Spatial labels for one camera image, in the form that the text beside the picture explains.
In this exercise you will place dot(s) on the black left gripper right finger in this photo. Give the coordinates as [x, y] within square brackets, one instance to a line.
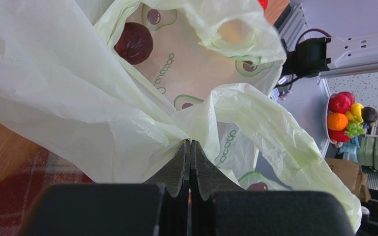
[205, 177]

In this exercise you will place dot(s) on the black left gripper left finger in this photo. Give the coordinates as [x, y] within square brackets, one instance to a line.
[175, 173]

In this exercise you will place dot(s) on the pale green plastic bag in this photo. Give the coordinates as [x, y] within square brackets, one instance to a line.
[63, 86]

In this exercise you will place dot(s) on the dark purple fake fruit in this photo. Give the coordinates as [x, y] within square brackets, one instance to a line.
[135, 44]

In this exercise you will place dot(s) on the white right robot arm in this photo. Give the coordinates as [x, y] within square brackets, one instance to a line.
[307, 68]

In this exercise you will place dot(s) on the bowl of red orange fruits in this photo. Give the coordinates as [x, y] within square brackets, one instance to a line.
[345, 119]

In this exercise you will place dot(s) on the red plaid cloth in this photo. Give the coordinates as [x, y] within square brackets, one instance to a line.
[19, 190]

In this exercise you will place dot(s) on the aluminium frame rail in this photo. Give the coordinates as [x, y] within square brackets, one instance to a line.
[291, 24]

